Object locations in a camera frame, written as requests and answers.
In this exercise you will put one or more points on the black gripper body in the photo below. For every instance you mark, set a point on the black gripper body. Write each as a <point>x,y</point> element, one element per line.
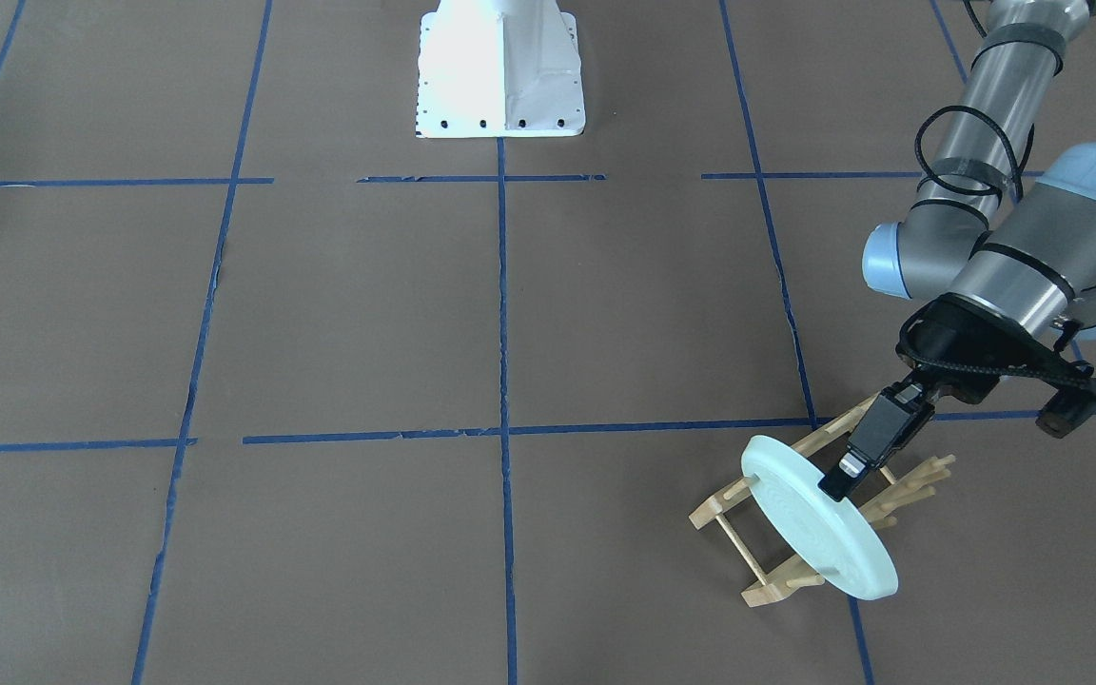
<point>945,344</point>

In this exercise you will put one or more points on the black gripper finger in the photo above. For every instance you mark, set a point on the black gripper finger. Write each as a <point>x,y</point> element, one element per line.
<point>892,420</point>

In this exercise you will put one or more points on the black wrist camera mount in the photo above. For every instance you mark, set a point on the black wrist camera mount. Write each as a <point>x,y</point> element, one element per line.
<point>1073,402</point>

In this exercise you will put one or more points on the white pedestal base plate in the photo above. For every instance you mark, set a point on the white pedestal base plate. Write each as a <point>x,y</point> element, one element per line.
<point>496,84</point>

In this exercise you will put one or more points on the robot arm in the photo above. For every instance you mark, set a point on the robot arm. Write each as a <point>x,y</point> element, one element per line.
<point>1004,273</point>

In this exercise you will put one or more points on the light green ceramic plate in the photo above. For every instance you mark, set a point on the light green ceramic plate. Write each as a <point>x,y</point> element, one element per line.
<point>831,536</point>

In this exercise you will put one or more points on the brown paper table cover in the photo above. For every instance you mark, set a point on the brown paper table cover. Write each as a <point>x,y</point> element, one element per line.
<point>291,396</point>

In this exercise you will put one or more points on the wooden dish rack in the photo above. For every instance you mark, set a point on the wooden dish rack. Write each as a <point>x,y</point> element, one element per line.
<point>794,574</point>

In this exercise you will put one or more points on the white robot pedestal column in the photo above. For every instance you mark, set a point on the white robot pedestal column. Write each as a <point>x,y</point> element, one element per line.
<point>521,17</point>

